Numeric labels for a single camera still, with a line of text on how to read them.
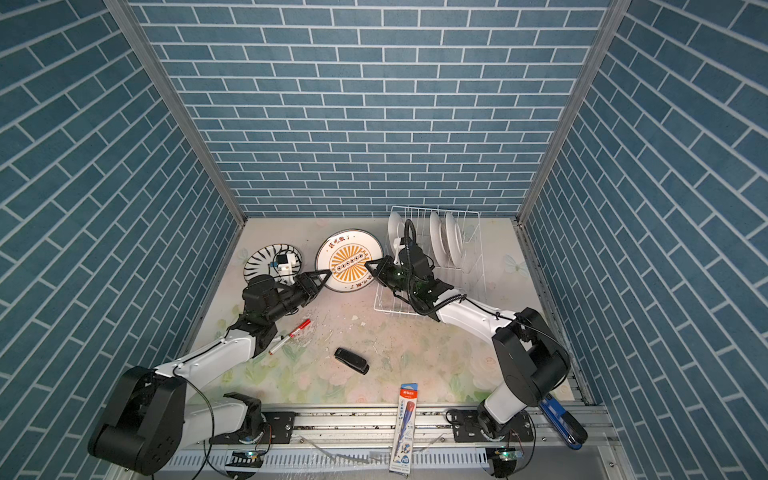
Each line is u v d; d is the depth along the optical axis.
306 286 0.72
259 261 1.08
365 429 0.75
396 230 1.00
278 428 0.73
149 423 0.41
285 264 0.77
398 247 0.79
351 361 0.81
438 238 0.97
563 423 0.74
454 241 0.96
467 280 1.02
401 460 0.68
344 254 0.85
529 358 0.45
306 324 0.91
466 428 0.73
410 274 0.64
